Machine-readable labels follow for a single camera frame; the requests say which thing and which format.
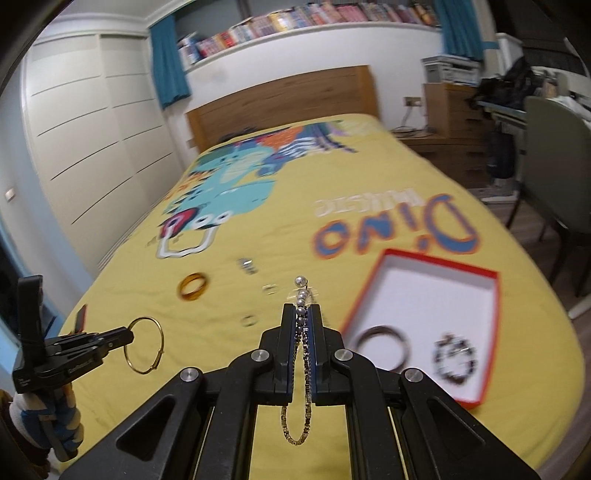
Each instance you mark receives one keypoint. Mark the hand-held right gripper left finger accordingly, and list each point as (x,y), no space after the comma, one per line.
(289,344)

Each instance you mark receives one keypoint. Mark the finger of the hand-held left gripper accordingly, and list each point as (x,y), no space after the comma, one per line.
(115,333)
(99,350)

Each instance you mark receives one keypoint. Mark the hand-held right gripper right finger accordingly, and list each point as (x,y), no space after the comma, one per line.
(317,344)

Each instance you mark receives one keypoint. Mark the thin gold bangle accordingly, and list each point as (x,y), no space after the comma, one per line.
(144,318)

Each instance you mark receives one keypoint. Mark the silver bangle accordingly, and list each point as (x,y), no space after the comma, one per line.
(369,333)

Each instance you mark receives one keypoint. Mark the amber bangle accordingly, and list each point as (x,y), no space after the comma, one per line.
(183,288)

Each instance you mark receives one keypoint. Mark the red jewelry box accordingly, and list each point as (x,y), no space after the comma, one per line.
(434,300)

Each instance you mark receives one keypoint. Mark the person's left hand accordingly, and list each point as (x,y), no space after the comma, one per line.
(55,415)

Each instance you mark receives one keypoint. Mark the yellow printed blanket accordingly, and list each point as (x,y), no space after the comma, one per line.
(277,221)

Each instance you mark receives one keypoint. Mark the white wardrobe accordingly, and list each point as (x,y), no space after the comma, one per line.
(92,138)

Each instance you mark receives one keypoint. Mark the wooden nightstand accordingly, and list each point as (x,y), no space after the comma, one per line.
(443,157)

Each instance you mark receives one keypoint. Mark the wooden headboard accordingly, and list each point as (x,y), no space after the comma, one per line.
(277,97)

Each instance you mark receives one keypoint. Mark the hanging blue jeans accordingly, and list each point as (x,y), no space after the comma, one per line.
(502,152)

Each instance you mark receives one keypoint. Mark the wooden drawer chest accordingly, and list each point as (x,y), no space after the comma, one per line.
(450,110)

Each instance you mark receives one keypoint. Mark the blue curtain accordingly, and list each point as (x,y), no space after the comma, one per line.
(168,60)
(459,27)

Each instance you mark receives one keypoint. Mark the white printer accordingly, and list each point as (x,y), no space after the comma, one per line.
(450,69)

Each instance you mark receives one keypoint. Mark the green chair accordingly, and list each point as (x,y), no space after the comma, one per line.
(558,152)

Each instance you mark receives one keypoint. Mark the row of books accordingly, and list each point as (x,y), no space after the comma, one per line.
(277,21)

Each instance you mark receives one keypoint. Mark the black bag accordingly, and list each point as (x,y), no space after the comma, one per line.
(512,83)

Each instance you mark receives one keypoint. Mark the wall light switch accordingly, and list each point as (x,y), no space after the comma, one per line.
(10,194)

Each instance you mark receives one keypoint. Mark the wall socket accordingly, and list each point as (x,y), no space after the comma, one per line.
(413,101)

